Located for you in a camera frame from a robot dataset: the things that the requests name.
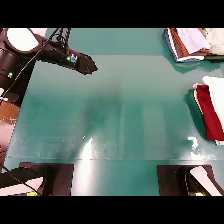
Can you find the dark green garment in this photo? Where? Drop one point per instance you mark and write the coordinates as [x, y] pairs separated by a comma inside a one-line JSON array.
[[215, 58]]

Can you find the pale lavender garment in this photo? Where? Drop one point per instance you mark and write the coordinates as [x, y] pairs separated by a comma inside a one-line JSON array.
[[193, 39]]

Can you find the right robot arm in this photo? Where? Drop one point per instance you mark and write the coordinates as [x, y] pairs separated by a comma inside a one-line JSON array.
[[200, 181]]

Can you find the brown garment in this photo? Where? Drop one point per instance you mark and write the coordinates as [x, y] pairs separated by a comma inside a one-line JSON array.
[[181, 46]]

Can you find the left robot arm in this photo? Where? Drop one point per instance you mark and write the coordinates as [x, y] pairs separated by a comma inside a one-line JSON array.
[[20, 56]]

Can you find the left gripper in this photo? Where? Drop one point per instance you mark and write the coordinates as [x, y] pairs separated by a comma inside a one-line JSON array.
[[86, 64]]

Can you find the cream garment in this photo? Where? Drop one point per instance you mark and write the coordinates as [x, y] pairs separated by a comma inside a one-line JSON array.
[[216, 41]]

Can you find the white garment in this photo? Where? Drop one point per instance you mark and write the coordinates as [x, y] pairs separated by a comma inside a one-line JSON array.
[[220, 142], [216, 96]]

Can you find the blue garment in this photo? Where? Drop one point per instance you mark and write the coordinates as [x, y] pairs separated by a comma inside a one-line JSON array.
[[171, 46]]

